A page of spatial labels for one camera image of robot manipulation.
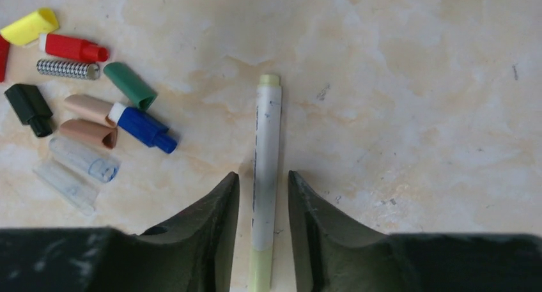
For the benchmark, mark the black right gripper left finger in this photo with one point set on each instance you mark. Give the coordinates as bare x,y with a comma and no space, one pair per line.
190,251

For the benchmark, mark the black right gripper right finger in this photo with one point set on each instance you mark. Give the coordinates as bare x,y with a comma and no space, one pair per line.
334,252

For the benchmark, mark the white pen with light-green cap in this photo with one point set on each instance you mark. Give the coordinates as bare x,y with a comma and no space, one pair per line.
265,171

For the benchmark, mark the clear pen cap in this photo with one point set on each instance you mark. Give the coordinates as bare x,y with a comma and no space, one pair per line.
84,159
68,184

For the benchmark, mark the blue pen cap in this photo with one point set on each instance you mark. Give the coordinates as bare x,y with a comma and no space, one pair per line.
143,127

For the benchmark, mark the green pen cap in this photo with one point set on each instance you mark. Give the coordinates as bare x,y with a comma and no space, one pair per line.
141,94

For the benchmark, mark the brown pen cap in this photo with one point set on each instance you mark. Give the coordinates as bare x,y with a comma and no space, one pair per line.
90,133

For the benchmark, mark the beige pen cap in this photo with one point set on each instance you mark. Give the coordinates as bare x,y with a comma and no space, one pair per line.
90,108

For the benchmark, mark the checkered pen cap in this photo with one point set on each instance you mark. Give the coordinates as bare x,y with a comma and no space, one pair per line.
68,69

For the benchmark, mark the black pen cap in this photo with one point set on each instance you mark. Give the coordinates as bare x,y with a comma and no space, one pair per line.
31,108

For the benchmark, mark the small red pen cap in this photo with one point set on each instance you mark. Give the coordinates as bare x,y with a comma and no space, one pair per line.
72,48

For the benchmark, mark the yellow pen cap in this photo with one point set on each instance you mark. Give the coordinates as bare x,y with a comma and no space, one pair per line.
28,28

